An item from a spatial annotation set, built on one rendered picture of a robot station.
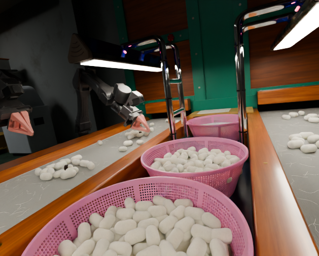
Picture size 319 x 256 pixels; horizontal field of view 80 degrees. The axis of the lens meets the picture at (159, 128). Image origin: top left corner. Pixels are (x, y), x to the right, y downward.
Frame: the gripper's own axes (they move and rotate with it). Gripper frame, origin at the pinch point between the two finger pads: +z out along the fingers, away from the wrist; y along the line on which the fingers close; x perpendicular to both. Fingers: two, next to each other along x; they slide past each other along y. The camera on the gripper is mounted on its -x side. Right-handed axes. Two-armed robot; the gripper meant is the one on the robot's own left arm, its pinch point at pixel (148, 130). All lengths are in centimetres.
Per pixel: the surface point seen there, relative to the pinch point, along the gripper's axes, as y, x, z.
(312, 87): 43, -50, 46
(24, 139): 148, 268, -241
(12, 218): -54, 3, 1
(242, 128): -7.9, -25.5, 27.6
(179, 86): 7.8, -21.5, -0.4
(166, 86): -7.2, -22.0, -0.9
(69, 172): -39.1, 3.2, -1.7
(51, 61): 238, 143, -328
